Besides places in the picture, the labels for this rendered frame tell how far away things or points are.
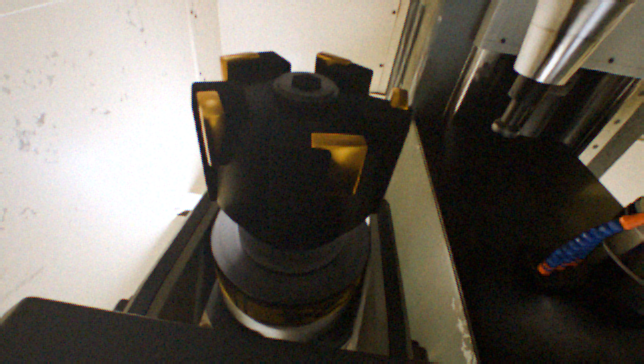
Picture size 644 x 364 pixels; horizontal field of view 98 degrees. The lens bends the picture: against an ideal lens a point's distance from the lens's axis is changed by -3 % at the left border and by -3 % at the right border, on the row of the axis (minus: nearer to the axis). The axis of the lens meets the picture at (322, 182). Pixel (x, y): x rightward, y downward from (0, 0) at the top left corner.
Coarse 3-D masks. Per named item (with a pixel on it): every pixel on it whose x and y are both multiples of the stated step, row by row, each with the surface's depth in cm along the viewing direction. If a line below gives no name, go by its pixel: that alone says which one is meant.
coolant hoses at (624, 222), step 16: (608, 224) 36; (624, 224) 34; (640, 224) 34; (576, 240) 39; (592, 240) 37; (528, 256) 46; (544, 256) 46; (560, 256) 40; (576, 256) 42; (528, 272) 45; (544, 272) 43; (560, 272) 44; (576, 272) 44; (544, 288) 43; (560, 288) 42; (576, 288) 42; (592, 288) 42
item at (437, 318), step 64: (448, 128) 78; (448, 192) 58; (512, 192) 61; (576, 192) 64; (448, 256) 47; (512, 256) 48; (448, 320) 43; (512, 320) 39; (576, 320) 40; (640, 320) 42
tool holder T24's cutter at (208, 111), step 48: (192, 96) 5; (240, 96) 6; (288, 96) 6; (336, 96) 6; (240, 144) 5; (288, 144) 5; (336, 144) 5; (384, 144) 6; (240, 192) 6; (288, 192) 5; (336, 192) 5; (384, 192) 7; (288, 240) 6
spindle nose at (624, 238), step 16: (624, 208) 45; (640, 208) 42; (608, 240) 45; (624, 240) 43; (640, 240) 41; (592, 256) 47; (608, 256) 45; (624, 256) 42; (640, 256) 40; (592, 272) 47; (608, 272) 44; (624, 272) 42; (640, 272) 41; (608, 288) 45; (624, 288) 43; (640, 288) 41; (640, 304) 42
